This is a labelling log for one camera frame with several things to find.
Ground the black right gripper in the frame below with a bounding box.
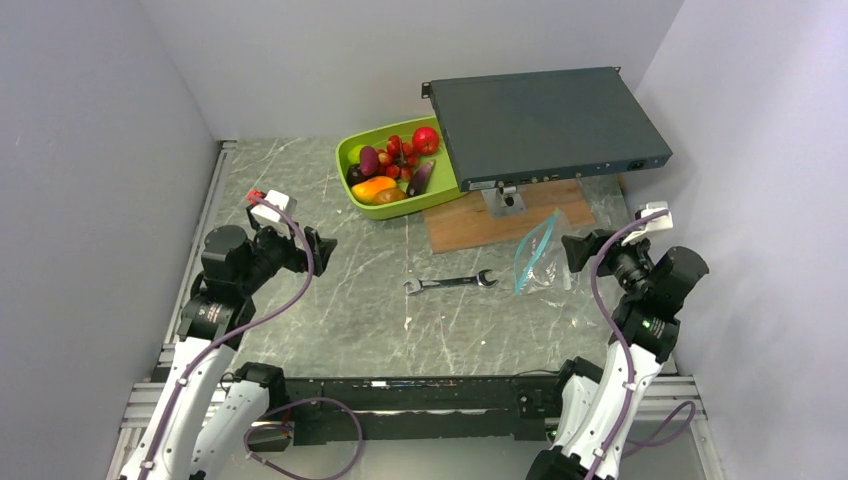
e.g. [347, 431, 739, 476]
[562, 227, 658, 295]

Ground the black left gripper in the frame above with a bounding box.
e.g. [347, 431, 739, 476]
[237, 205, 336, 295]

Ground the clear zip top bag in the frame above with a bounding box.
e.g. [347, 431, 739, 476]
[513, 208, 573, 296]

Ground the orange fake fruit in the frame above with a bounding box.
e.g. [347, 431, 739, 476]
[351, 176, 397, 205]

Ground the dark purple fake fruit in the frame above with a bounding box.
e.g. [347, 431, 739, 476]
[345, 164, 368, 188]

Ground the magenta fake sweet potato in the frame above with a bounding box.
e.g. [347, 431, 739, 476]
[359, 146, 380, 177]

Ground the red fake lychee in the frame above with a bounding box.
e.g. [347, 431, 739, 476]
[384, 164, 401, 179]
[378, 150, 394, 167]

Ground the purple fake eggplant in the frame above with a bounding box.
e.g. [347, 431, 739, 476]
[406, 160, 436, 197]

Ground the red fake apple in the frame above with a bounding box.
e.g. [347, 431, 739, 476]
[411, 126, 441, 156]

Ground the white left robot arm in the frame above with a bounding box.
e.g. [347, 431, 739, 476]
[119, 225, 338, 479]

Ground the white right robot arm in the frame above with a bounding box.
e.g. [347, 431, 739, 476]
[527, 230, 709, 479]

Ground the chrome combination wrench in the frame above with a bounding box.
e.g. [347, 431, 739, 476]
[403, 269, 499, 296]

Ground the wooden board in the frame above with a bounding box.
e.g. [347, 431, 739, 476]
[423, 180, 596, 254]

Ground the lime green plastic tub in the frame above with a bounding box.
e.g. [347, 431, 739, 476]
[335, 116, 463, 220]

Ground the dark grey rack device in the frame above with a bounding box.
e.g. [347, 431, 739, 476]
[421, 66, 672, 192]

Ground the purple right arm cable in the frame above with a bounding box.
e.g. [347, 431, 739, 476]
[582, 208, 698, 480]

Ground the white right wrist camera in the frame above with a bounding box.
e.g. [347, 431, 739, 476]
[629, 201, 674, 242]

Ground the metal stand base plate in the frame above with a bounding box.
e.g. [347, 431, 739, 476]
[481, 186, 527, 218]

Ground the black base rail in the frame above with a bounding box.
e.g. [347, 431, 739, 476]
[221, 360, 617, 444]

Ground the aluminium frame rail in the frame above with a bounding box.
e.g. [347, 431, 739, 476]
[106, 139, 238, 479]

